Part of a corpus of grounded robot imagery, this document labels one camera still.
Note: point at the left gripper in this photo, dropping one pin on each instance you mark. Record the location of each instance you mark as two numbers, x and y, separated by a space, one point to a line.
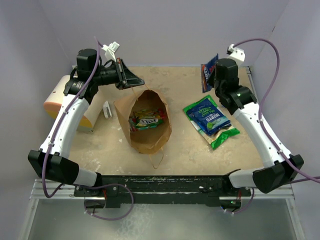
125 78

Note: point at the green yellow candy packet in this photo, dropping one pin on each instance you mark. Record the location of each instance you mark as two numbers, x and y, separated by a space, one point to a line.
146 117

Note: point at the brown paper bag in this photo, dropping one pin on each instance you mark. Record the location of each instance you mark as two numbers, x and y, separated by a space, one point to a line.
148 141

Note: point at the blue Burts chilli bag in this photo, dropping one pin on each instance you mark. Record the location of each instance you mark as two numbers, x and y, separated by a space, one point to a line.
205 73

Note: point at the blue Kettle chips bag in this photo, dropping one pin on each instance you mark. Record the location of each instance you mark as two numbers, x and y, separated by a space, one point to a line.
208 117

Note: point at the green white snack packet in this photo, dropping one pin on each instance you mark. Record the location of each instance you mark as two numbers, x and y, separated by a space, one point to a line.
218 138

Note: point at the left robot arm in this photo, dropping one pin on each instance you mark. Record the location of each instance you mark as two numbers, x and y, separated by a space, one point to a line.
51 160

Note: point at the small white clip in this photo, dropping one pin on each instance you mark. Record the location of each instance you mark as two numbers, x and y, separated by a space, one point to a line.
106 110

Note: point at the red green Fox's candy packet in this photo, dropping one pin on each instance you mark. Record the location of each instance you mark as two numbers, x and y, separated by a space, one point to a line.
134 126

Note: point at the orange beige box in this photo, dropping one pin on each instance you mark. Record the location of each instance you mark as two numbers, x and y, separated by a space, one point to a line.
54 102

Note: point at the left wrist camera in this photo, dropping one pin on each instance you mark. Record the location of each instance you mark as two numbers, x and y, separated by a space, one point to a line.
110 50

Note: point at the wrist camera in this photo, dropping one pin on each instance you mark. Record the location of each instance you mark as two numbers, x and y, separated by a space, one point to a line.
236 54
110 50

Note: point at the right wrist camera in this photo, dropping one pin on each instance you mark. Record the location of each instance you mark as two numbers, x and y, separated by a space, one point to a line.
236 54

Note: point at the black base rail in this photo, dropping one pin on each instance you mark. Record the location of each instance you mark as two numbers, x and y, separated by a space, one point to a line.
208 190

